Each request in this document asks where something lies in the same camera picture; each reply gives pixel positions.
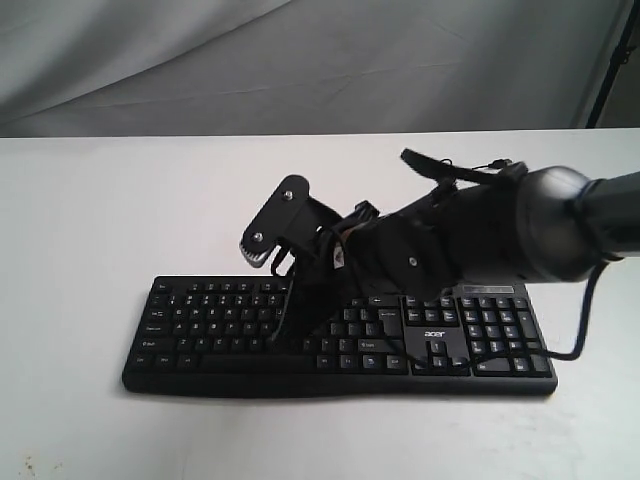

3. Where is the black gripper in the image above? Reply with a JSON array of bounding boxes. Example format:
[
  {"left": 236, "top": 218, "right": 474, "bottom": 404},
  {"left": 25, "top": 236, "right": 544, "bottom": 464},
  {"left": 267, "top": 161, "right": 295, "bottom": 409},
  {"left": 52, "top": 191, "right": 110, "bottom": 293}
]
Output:
[{"left": 269, "top": 224, "right": 370, "bottom": 345}]

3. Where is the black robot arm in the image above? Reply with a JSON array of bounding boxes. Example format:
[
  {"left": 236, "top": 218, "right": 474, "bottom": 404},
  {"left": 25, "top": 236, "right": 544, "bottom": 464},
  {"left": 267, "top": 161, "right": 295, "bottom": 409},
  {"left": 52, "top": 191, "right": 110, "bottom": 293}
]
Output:
[{"left": 275, "top": 164, "right": 639, "bottom": 340}]

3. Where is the black acer keyboard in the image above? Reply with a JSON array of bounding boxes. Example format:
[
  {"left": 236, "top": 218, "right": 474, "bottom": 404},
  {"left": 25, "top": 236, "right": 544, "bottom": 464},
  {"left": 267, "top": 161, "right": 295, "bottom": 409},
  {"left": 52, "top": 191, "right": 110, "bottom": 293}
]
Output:
[{"left": 121, "top": 276, "right": 558, "bottom": 399}]

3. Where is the grey backdrop cloth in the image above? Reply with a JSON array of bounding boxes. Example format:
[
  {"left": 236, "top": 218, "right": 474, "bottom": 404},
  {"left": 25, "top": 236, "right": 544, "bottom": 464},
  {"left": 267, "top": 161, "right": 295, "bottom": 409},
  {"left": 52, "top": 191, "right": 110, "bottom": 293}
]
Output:
[{"left": 1, "top": 1, "right": 632, "bottom": 137}]

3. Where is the black tripod stand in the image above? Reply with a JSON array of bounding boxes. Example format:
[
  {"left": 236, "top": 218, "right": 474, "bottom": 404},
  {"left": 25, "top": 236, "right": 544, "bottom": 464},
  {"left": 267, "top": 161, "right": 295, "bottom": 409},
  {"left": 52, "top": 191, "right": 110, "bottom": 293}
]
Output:
[{"left": 584, "top": 1, "right": 639, "bottom": 129}]

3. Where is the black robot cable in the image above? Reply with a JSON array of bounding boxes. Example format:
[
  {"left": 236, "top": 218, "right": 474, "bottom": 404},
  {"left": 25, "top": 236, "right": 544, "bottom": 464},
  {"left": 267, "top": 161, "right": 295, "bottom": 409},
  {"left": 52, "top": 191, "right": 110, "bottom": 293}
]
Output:
[{"left": 404, "top": 264, "right": 606, "bottom": 374}]

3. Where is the black USB cable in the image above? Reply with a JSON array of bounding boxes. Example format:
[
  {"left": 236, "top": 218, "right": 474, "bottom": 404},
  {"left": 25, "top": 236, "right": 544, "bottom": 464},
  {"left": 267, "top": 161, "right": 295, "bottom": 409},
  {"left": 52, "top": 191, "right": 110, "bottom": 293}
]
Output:
[{"left": 439, "top": 157, "right": 514, "bottom": 171}]

